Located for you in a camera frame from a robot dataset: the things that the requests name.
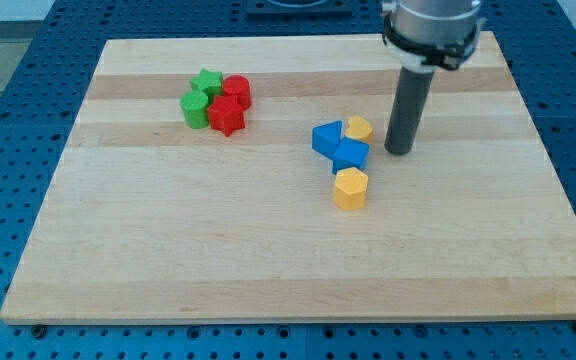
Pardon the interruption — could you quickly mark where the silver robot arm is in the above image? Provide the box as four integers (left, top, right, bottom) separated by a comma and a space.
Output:
381, 0, 485, 74

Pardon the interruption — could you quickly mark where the blue triangle block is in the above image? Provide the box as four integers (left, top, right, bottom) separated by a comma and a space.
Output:
311, 120, 343, 158

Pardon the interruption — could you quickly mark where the yellow hexagon block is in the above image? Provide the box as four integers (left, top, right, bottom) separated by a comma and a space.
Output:
333, 167, 369, 211

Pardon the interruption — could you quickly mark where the blue cube block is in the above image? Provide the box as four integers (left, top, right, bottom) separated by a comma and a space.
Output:
332, 137, 370, 174

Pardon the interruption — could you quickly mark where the wooden board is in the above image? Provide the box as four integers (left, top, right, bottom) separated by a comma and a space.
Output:
0, 32, 576, 325

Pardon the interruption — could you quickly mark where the yellow heart block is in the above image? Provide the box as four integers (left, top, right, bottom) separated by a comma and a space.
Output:
344, 116, 374, 144

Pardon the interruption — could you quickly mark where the red star block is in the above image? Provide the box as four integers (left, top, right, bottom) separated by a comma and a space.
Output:
207, 95, 245, 137

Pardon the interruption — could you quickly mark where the red cylinder block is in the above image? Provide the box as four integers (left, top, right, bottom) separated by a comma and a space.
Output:
222, 75, 252, 110

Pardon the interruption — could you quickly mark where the green cylinder block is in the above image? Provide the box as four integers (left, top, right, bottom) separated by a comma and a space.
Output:
180, 90, 209, 129

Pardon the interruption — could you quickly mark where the green star block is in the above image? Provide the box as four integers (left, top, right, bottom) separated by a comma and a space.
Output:
190, 68, 223, 103

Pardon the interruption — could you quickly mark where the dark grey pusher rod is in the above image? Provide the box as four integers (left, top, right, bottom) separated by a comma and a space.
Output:
384, 68, 434, 155

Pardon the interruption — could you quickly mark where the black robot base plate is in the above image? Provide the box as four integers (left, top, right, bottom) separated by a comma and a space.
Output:
246, 0, 353, 18

